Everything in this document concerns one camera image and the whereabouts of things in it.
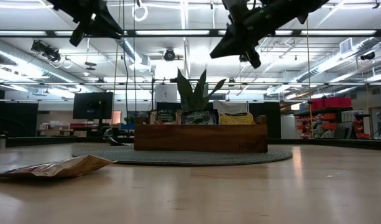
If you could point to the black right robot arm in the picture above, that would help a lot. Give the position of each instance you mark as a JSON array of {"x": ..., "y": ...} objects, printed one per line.
[{"x": 314, "y": 6}]

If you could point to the black monitor on stand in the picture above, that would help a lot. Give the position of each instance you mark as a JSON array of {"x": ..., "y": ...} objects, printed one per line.
[{"x": 93, "y": 105}]

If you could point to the round grey woven mat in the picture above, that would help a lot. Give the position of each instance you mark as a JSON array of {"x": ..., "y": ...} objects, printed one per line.
[{"x": 177, "y": 158}]

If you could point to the overhead rig light beam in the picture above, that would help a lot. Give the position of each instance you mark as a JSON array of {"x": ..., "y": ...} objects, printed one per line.
[{"x": 177, "y": 32}]

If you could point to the white box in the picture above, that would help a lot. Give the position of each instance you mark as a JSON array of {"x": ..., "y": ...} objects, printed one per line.
[{"x": 166, "y": 93}]

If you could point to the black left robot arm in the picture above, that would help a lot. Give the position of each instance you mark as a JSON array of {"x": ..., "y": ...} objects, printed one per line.
[{"x": 61, "y": 3}]

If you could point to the storage shelf with parts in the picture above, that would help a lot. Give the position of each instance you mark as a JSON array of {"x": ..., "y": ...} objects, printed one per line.
[{"x": 328, "y": 126}]

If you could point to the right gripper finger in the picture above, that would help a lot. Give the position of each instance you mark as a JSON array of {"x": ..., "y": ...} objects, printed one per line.
[{"x": 232, "y": 43}]

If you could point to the wooden tea box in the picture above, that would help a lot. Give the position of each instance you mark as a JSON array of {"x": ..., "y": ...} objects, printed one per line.
[{"x": 199, "y": 138}]

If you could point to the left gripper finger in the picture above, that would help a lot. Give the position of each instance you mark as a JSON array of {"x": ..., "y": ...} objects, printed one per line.
[{"x": 106, "y": 26}]

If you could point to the workbench with boxes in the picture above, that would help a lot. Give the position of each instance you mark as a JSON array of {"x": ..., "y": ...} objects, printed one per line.
[{"x": 58, "y": 126}]

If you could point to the black ceiling device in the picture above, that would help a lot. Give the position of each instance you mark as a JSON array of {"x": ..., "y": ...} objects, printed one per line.
[{"x": 368, "y": 56}]

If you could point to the black aluminium table frame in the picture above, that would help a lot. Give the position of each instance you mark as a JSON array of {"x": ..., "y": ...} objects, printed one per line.
[{"x": 333, "y": 143}]

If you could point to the round black overhead camera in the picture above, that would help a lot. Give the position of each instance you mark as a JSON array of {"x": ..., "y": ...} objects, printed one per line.
[{"x": 169, "y": 55}]

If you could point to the white board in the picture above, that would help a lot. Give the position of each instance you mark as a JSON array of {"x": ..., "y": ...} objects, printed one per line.
[{"x": 288, "y": 127}]

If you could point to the orange tea packet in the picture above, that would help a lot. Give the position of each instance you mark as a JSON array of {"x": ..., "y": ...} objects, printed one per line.
[{"x": 236, "y": 119}]

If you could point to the dark tea packet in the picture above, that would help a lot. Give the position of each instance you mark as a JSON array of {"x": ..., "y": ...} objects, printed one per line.
[{"x": 199, "y": 118}]

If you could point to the green snake plant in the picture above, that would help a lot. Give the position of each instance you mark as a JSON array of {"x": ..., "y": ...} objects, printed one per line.
[{"x": 193, "y": 93}]

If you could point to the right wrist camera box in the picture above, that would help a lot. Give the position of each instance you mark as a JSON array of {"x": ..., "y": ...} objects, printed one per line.
[{"x": 236, "y": 9}]

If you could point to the red storage bins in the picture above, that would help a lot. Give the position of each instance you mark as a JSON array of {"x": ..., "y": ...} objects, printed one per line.
[{"x": 333, "y": 103}]

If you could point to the black partition panel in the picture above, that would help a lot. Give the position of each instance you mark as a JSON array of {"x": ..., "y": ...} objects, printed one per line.
[
  {"x": 14, "y": 119},
  {"x": 272, "y": 107}
]

